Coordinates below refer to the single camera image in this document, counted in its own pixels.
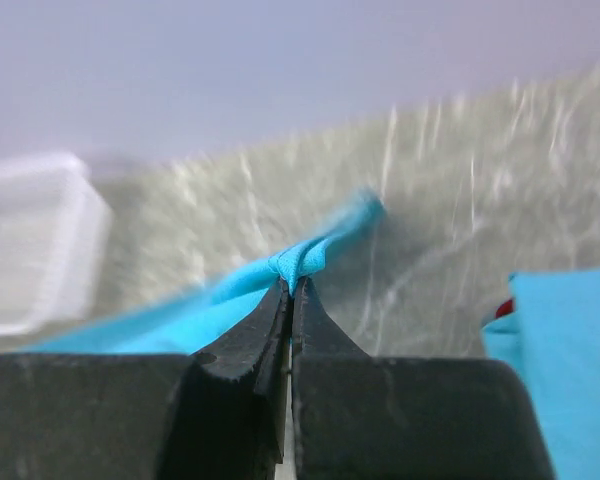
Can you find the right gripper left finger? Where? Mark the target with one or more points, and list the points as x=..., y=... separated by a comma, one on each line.
x=216, y=414

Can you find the folded light blue t-shirt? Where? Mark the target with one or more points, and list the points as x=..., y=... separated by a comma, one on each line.
x=552, y=340

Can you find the teal t-shirt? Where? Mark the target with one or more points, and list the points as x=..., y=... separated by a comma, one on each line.
x=196, y=317

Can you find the white perforated plastic basket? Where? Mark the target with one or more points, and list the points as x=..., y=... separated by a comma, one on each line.
x=54, y=227

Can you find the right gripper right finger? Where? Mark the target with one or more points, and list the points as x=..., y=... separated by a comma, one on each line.
x=357, y=416

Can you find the folded red t-shirt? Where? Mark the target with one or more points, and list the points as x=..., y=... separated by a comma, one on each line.
x=505, y=309

